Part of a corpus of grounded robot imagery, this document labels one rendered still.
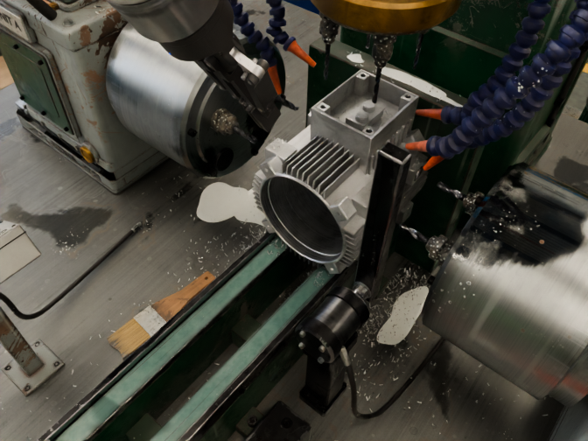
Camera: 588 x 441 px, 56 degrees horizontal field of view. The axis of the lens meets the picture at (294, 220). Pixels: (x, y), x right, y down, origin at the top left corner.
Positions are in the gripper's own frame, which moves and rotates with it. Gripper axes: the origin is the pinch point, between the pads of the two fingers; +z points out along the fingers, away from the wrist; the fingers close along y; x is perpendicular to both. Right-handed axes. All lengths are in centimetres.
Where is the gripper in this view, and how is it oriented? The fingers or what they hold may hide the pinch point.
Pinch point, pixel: (261, 108)
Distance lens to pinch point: 68.6
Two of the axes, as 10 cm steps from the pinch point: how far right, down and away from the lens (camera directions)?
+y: -7.6, -5.1, 4.0
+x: -5.7, 8.2, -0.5
